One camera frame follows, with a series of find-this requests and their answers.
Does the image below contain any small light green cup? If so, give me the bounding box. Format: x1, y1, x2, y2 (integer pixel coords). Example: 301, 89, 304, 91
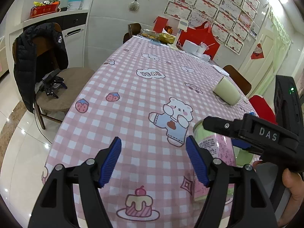
233, 146, 253, 167

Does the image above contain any large pale green cup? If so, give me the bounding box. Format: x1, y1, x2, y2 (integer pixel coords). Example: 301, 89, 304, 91
213, 76, 241, 105

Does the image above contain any plastic cup with straw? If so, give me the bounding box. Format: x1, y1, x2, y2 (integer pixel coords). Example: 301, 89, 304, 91
197, 42, 214, 55

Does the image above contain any person's right hand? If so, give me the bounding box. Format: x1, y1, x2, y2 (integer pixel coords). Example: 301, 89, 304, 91
252, 159, 304, 228

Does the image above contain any pink green canister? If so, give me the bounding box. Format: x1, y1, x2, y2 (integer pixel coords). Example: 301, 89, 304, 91
193, 119, 236, 202

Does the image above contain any red chair cover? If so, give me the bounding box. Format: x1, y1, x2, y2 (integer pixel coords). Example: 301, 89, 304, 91
249, 95, 277, 125

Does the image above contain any brown wooden chair right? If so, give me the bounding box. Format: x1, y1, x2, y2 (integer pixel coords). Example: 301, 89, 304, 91
223, 65, 252, 95

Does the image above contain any brown wooden chair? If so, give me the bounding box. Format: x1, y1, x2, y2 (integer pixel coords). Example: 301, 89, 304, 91
223, 65, 252, 95
123, 23, 142, 44

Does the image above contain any white panel door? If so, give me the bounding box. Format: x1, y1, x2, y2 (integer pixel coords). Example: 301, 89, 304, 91
239, 30, 274, 84

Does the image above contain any red diamond door sign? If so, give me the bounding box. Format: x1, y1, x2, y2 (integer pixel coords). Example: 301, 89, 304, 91
250, 43, 264, 60

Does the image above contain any pink checkered tablecloth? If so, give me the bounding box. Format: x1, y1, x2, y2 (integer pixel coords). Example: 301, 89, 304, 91
42, 37, 253, 227

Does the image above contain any white square box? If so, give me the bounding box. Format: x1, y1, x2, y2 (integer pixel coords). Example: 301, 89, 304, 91
182, 40, 199, 54

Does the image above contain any green sheer curtain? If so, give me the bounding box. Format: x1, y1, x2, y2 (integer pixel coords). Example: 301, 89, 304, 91
255, 3, 292, 96

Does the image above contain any snack packages pile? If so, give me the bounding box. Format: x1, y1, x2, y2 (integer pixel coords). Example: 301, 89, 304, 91
140, 29, 175, 44

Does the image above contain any white desk lamp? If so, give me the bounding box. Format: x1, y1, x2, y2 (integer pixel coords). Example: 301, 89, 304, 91
169, 19, 189, 51

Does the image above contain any chair with black jacket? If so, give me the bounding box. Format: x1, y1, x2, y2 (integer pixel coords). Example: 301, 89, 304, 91
12, 22, 96, 130

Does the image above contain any black tripod on chair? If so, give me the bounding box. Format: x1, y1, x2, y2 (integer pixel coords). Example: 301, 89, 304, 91
39, 68, 67, 99

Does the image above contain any brown wooden chair far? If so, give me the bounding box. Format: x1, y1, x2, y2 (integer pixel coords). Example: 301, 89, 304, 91
123, 23, 142, 44

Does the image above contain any hanging wall brush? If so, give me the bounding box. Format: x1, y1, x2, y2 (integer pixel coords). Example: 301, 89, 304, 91
129, 0, 140, 12

